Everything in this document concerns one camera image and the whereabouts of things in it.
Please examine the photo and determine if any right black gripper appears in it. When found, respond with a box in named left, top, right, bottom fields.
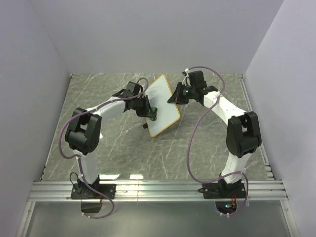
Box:
left=167, top=82, right=195, bottom=105

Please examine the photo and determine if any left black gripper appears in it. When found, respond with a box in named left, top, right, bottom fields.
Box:
left=133, top=95, right=155, bottom=119

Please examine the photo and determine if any green whiteboard eraser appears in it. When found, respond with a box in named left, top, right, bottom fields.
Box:
left=149, top=107, right=158, bottom=121

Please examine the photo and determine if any yellow framed whiteboard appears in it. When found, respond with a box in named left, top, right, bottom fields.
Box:
left=145, top=74, right=181, bottom=138

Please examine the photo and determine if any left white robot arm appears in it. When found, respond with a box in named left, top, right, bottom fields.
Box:
left=59, top=81, right=158, bottom=198

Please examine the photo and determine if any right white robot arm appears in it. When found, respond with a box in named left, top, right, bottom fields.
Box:
left=167, top=66, right=262, bottom=198

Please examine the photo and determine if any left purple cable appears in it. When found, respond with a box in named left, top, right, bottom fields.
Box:
left=60, top=78, right=149, bottom=220

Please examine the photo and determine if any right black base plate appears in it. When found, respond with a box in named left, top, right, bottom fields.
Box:
left=198, top=180, right=246, bottom=199

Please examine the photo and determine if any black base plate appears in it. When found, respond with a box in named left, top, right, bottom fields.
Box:
left=198, top=180, right=246, bottom=199
left=71, top=183, right=116, bottom=199

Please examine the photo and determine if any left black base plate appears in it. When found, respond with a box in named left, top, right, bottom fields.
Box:
left=71, top=183, right=116, bottom=199

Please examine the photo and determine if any side aluminium rail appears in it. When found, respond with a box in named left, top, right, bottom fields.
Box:
left=238, top=74, right=275, bottom=180

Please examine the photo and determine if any aluminium mounting rail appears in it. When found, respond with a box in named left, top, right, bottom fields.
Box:
left=28, top=180, right=288, bottom=202

